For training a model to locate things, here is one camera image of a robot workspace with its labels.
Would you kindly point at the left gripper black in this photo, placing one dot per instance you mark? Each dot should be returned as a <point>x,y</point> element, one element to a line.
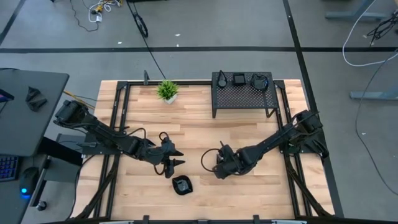
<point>158,152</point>

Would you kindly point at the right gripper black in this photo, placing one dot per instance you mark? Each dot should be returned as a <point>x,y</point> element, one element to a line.
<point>231,161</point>

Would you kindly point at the black diamond-shaped mini plate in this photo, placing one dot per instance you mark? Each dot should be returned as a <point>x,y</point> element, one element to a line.
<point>182,185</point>

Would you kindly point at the black teardrop mini plate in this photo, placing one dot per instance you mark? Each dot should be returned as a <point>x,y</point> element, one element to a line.
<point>221,81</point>

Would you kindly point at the black square mini plate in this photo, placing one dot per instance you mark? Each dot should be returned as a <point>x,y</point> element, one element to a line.
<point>239,79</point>

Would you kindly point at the black round part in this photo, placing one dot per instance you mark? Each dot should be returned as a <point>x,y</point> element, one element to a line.
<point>259,82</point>

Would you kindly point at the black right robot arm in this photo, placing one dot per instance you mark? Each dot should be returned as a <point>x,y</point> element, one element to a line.
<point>280,138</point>

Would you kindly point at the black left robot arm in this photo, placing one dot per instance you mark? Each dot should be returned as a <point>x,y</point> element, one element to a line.
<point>102,133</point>

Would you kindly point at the black perforated metal shelf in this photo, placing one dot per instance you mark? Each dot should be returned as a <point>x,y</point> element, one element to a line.
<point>242,99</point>

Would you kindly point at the green plant in white pot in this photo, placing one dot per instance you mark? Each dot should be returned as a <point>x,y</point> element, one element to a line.
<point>168,90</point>

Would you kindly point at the black caster wheel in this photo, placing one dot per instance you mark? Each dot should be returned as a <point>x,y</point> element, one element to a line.
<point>42,205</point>

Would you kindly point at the black desk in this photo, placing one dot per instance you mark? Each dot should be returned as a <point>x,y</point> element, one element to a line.
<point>31,130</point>

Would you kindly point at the black computer mouse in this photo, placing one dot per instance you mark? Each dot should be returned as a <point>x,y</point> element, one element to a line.
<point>29,180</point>

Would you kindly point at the black angular plastic piece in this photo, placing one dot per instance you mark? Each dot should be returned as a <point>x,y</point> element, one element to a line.
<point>32,92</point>
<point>36,105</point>

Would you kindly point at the grey desk foot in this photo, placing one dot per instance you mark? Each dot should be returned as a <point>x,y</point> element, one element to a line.
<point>354,15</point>
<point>373,94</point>

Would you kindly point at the white power adapter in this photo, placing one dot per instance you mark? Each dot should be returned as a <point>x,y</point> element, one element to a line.
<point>99,18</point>

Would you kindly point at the backlit keyboard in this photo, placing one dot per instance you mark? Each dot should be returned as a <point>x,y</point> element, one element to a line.
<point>7,168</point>

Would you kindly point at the dark device with red stripe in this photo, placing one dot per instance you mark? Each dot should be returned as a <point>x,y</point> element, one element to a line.
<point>6,95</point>

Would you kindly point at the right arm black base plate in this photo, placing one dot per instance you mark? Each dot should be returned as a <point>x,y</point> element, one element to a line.
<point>311,149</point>

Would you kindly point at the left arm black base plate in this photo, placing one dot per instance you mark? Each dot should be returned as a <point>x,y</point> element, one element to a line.
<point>90,151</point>

